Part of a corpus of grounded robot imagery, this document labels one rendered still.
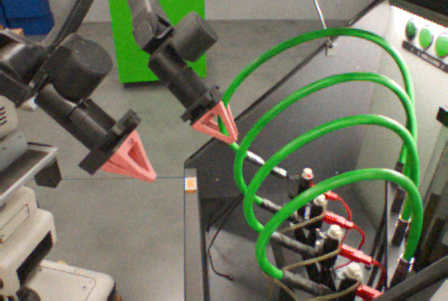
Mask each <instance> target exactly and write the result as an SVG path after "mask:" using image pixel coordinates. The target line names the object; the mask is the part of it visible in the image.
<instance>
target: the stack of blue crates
mask: <svg viewBox="0 0 448 301"><path fill-rule="evenodd" d="M49 4H50V3H49V0H0V25H1V26H3V28H4V30H6V28H8V29H10V30H16V29H23V34H24V36H33V35H47V34H49V33H50V32H51V30H52V28H53V27H54V25H55V22H54V20H53V13H51V9H50V6H49Z"/></svg>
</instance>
